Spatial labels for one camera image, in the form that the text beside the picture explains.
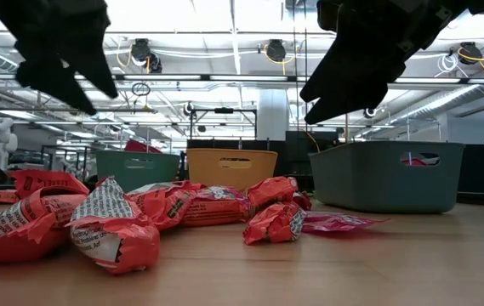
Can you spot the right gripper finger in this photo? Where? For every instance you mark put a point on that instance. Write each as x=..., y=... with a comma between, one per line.
x=352, y=102
x=331, y=76

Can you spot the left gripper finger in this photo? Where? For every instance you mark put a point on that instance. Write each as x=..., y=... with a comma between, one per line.
x=92, y=68
x=50, y=81

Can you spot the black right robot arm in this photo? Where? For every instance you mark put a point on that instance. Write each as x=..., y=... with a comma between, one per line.
x=480, y=4

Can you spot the red Skittles candy pack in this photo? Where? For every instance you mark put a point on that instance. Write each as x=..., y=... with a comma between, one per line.
x=220, y=193
x=303, y=202

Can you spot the red Twizzlers candy pack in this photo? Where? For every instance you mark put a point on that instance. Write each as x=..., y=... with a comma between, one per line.
x=339, y=222

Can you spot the long ceiling light bar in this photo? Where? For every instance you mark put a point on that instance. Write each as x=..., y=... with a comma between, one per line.
x=161, y=78

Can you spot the grey-blue plastic bin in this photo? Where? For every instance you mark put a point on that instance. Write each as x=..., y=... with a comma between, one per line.
x=373, y=187

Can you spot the red object behind bins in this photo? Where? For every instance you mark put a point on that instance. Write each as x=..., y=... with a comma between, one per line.
x=139, y=146

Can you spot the teal plastic bin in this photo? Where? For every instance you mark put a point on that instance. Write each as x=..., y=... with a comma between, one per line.
x=114, y=170

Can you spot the yellow plastic bin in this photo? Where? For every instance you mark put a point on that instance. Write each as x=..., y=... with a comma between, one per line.
x=207, y=170

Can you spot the silver ventilation duct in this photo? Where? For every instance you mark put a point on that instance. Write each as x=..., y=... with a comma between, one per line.
x=437, y=102

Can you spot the black metal stand frame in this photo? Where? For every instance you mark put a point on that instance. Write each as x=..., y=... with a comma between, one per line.
x=223, y=111

